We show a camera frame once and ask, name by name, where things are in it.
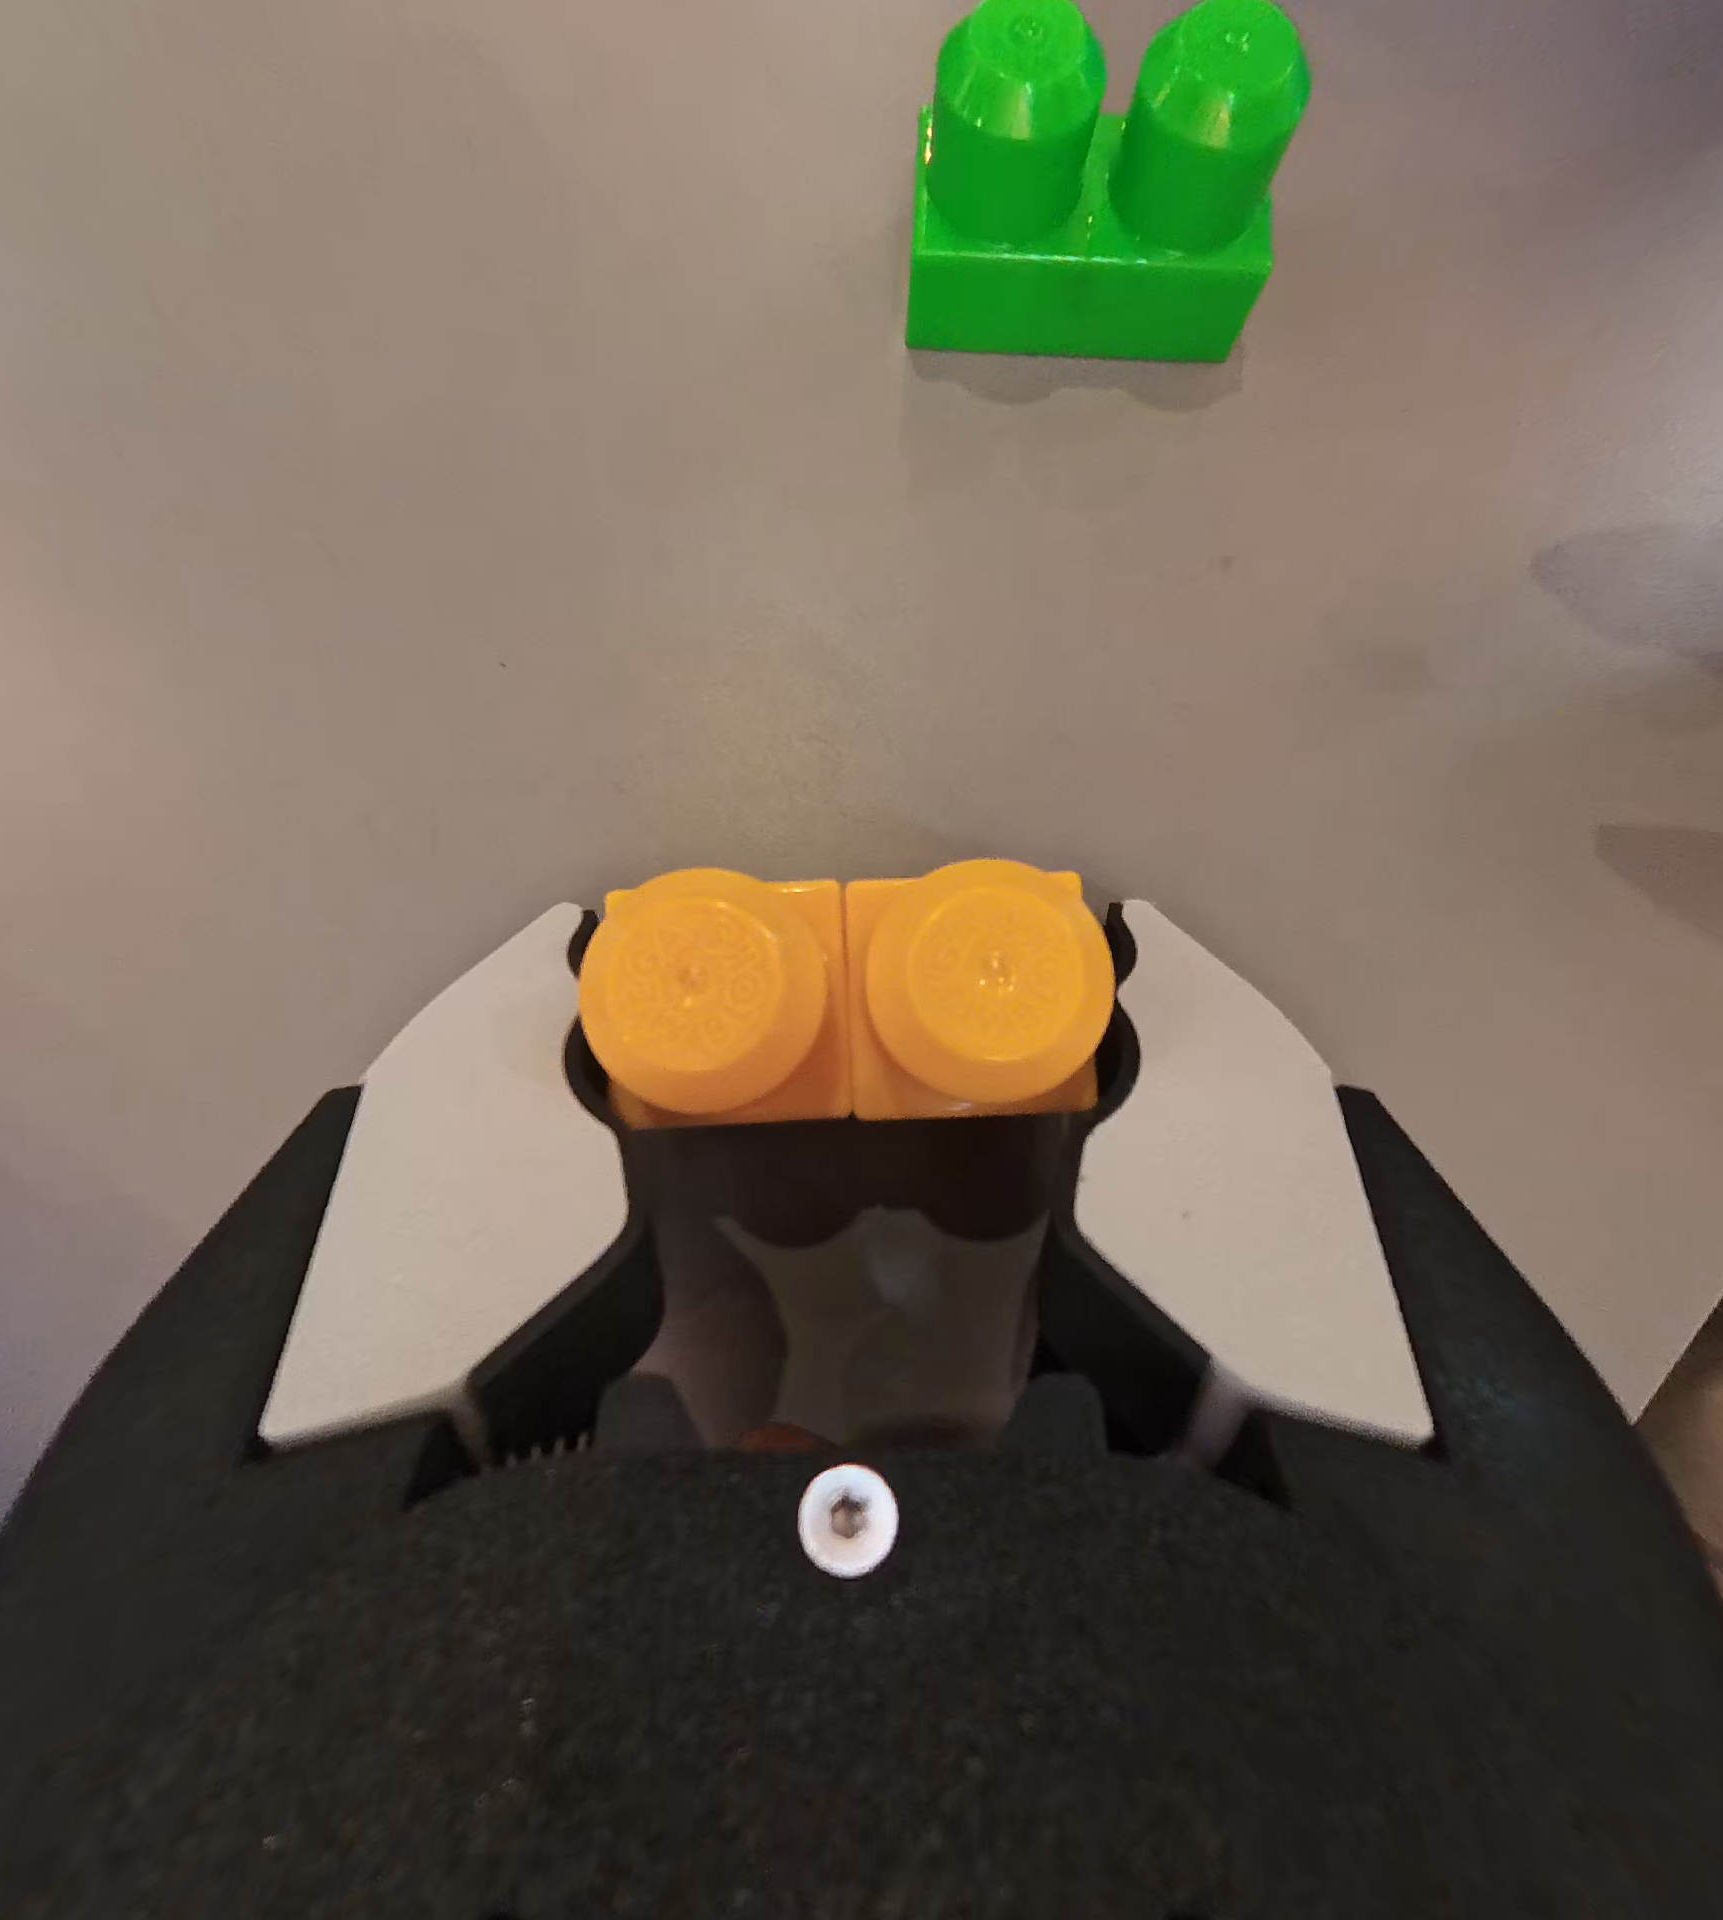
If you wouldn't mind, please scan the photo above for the green mega block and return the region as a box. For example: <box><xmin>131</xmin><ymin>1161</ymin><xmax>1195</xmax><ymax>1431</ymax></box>
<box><xmin>901</xmin><ymin>0</ymin><xmax>1315</xmax><ymax>371</ymax></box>

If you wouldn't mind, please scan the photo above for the orange mega block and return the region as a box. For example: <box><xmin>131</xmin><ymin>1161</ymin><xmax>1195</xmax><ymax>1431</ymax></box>
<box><xmin>571</xmin><ymin>862</ymin><xmax>859</xmax><ymax>1127</ymax></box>
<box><xmin>841</xmin><ymin>856</ymin><xmax>1121</xmax><ymax>1122</ymax></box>

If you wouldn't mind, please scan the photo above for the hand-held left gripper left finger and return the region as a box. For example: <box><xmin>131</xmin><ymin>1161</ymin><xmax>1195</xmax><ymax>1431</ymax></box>
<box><xmin>259</xmin><ymin>900</ymin><xmax>667</xmax><ymax>1447</ymax></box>

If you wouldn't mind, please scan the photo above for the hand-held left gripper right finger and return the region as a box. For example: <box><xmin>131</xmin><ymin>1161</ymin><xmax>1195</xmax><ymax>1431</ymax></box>
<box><xmin>1035</xmin><ymin>900</ymin><xmax>1435</xmax><ymax>1452</ymax></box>

